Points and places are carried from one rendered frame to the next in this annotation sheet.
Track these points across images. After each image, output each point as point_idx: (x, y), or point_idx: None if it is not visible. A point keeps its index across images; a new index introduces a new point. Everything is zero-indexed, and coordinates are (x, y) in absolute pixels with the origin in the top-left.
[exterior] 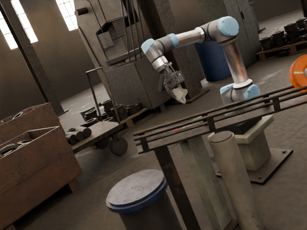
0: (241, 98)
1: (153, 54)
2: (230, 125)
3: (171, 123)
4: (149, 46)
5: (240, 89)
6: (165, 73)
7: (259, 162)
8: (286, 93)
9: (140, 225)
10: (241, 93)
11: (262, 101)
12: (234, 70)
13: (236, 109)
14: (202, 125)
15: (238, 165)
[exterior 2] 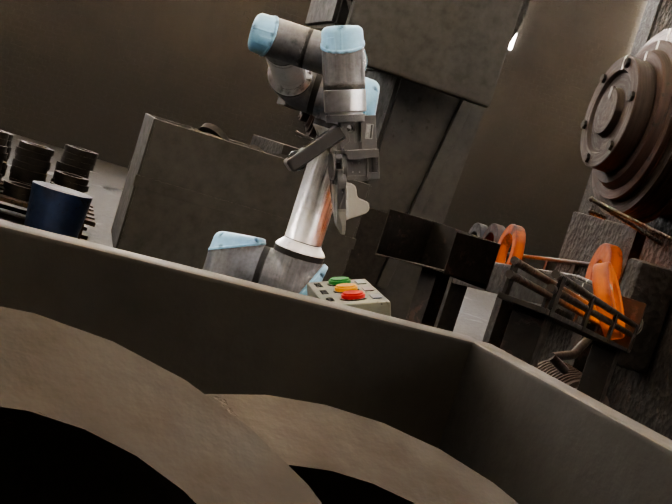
0: (294, 284)
1: (359, 72)
2: (590, 332)
3: (540, 276)
4: (362, 45)
5: (306, 260)
6: (349, 133)
7: None
8: (621, 315)
9: None
10: (302, 271)
11: (613, 310)
12: (319, 210)
13: (603, 306)
14: (586, 308)
15: None
